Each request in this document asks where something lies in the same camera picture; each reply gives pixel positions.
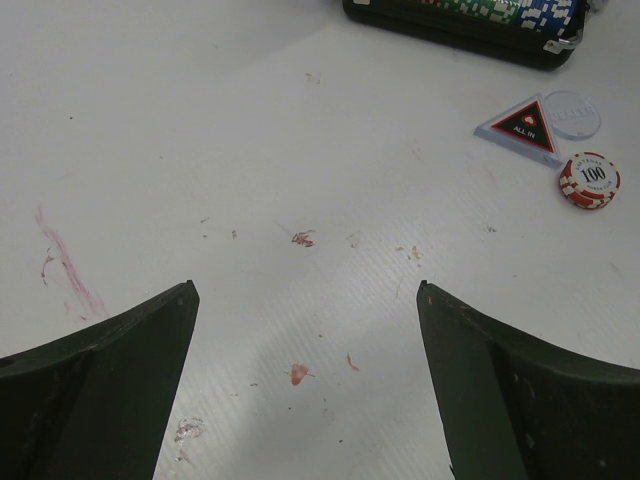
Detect red white chip stack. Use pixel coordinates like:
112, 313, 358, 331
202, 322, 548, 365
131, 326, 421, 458
559, 152, 621, 210

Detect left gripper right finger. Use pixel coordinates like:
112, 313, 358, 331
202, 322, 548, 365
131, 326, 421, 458
417, 281, 639, 479

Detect green blue chip row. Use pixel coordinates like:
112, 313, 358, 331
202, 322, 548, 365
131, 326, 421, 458
421, 0, 579, 36

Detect red triangular dealer card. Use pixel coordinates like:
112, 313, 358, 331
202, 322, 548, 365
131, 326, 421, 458
473, 93, 563, 169

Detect clear round dealer button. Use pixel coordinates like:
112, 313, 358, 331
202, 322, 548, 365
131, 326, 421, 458
543, 90, 601, 141

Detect black poker case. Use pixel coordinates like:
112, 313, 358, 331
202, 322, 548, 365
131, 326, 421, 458
342, 0, 593, 71

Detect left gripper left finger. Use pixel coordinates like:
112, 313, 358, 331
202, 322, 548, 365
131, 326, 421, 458
1, 281, 200, 479

